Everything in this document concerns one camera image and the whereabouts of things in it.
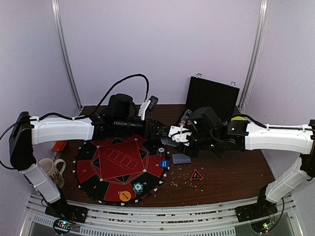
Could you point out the blue small blind button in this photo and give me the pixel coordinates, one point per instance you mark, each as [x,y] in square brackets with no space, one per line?
[165,164]

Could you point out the orange big blind button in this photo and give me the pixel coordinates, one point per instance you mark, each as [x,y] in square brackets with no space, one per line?
[125,196]

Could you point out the aluminium frame post right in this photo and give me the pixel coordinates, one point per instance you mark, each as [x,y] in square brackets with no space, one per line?
[257,46]

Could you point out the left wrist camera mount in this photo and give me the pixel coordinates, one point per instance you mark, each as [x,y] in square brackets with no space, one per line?
[147,106]

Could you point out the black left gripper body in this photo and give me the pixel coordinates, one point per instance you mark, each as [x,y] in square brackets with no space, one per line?
[148,134]

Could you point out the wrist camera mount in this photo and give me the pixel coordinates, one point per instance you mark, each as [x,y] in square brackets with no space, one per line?
[147,106]
[179,134]

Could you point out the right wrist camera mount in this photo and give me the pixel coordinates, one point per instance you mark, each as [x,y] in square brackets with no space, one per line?
[179,134]

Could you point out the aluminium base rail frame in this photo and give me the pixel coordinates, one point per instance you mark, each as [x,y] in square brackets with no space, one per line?
[202,220]

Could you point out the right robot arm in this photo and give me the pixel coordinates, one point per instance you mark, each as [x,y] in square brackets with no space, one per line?
[203,129]

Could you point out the round red black poker mat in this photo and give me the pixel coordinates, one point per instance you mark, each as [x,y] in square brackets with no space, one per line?
[105,168]

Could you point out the yellow-green plastic bowl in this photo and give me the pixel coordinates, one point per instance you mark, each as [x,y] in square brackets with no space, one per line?
[238,118]

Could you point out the left outer poker chip row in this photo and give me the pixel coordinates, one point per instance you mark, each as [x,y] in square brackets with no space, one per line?
[184,116]

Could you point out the black poker chip case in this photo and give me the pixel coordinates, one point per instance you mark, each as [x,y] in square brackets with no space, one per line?
[220,97]

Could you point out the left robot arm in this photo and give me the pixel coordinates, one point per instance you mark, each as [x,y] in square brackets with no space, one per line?
[112,122]

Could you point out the orange plastic cup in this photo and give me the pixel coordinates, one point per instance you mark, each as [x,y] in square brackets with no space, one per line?
[59,146]

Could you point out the aluminium frame post left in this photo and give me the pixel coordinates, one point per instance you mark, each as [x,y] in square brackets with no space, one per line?
[64,52]

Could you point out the grey playing card deck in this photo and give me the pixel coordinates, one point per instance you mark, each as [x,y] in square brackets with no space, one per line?
[168,142]

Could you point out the dealt blue card pair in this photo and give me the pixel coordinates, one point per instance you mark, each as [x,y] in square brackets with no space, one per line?
[180,159]

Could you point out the red black triangle card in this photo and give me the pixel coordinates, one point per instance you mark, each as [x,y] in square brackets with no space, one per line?
[196,175]

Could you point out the white patterned mug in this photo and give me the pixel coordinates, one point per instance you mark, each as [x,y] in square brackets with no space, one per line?
[52,171]

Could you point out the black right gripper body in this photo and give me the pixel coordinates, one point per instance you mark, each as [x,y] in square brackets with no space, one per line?
[191,144]

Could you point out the purple 500 poker chip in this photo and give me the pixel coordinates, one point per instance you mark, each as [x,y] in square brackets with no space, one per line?
[160,151]

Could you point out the aluminium frame post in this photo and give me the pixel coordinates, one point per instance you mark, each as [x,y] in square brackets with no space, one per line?
[64,52]
[257,46]

